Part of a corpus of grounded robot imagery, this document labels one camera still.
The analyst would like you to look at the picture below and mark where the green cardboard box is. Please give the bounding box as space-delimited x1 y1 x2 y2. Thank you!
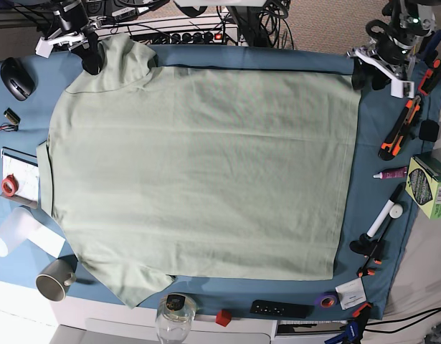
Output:
405 153 441 219

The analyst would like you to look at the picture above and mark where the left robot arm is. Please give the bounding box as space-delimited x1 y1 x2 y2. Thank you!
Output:
347 1 435 98

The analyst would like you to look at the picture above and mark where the small black battery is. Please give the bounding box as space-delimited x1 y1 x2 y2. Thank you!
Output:
4 108 21 126

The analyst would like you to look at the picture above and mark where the grey ceramic mug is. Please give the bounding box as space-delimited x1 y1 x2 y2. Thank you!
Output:
35 259 77 302

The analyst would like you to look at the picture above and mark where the orange black clamp lower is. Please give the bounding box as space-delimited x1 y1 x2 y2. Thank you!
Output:
349 215 394 277

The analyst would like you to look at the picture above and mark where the blue table cloth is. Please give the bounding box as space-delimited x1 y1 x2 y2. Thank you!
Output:
0 44 441 321

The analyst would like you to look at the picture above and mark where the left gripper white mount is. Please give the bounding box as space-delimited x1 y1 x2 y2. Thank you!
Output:
347 34 419 97

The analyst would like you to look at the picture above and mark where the black remote control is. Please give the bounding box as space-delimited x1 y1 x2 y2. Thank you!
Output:
250 300 313 319

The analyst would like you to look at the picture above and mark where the light green T-shirt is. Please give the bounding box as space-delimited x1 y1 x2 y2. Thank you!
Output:
37 35 361 307

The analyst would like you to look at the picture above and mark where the blue clamp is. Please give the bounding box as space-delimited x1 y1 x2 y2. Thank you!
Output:
324 309 371 344

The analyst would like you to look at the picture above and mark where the white notepad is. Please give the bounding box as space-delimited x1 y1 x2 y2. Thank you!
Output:
0 147 39 209

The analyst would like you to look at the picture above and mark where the orange black utility knife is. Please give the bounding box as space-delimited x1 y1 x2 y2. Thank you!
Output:
378 95 422 161

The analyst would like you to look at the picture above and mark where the black square pad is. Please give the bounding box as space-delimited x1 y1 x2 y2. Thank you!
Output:
418 120 440 143

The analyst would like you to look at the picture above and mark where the orange black clamp upper right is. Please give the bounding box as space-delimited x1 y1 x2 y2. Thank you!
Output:
418 59 441 96

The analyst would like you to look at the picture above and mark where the white paper card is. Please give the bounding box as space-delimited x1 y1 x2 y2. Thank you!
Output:
336 277 366 310

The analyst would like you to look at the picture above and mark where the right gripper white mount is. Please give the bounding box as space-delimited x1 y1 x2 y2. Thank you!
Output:
35 0 101 76

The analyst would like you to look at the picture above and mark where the black computer mouse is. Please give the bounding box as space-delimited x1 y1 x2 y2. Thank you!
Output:
0 57 36 101

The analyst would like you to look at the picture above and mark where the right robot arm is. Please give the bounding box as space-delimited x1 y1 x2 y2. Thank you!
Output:
35 1 103 75

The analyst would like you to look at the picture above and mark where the clear glass jar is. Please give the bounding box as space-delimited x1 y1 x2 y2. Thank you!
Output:
156 293 198 343

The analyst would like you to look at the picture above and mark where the purple glue tube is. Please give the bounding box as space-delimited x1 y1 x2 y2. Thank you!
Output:
373 167 408 180

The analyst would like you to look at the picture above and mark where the orange black clamp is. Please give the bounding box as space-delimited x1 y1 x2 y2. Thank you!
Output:
418 59 441 96
349 215 394 277

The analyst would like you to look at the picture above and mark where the white black marker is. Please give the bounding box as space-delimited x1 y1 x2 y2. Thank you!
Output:
366 183 404 239

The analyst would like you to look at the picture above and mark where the red tape roll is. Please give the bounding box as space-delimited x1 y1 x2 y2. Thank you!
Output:
1 174 19 197

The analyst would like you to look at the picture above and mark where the orange clamp near card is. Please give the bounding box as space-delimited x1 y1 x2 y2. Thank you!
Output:
352 302 373 318

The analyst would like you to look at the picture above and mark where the white power strip red switch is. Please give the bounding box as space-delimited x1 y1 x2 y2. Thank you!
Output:
130 30 239 46

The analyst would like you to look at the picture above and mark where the purple tape roll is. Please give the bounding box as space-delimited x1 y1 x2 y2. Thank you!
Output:
313 290 339 309

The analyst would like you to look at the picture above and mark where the red cube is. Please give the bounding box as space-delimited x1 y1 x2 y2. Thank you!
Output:
215 310 232 327

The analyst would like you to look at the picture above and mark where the white round cap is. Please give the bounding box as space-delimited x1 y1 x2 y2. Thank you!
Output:
389 204 404 219

